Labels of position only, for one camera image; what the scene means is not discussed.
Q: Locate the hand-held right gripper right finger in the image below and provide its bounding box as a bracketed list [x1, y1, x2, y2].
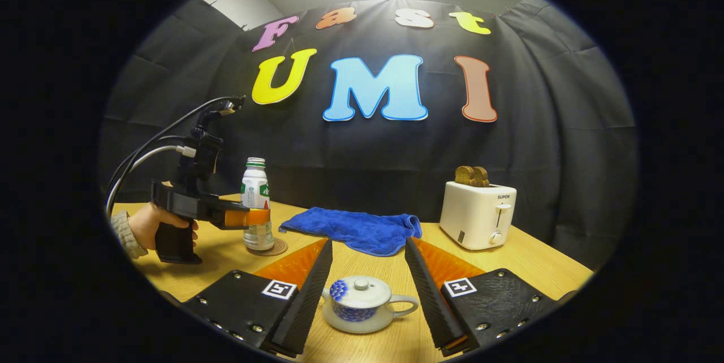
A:
[404, 237, 566, 357]

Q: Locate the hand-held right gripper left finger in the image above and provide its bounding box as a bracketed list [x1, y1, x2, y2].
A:
[181, 239, 333, 358]

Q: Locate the white plastic water bottle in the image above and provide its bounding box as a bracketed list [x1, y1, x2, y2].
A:
[240, 157, 275, 251]

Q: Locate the round brown coaster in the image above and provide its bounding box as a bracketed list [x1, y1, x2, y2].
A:
[247, 237, 288, 257]

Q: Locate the white teacup lid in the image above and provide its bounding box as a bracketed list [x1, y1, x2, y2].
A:
[330, 276, 392, 310]

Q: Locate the white blue-patterned teacup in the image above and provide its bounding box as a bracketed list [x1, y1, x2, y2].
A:
[321, 276, 420, 334]

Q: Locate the blue towel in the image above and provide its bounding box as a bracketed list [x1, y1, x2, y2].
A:
[278, 206, 423, 257]

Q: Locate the white toaster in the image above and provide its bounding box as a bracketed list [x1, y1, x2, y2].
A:
[439, 181, 517, 251]

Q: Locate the black backdrop cloth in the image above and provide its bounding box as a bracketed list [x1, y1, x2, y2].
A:
[99, 0, 640, 270]

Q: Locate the white cable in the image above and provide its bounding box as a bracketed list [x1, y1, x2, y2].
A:
[106, 145, 196, 217]

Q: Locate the black cable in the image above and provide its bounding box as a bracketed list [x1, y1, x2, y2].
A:
[106, 97, 235, 211]

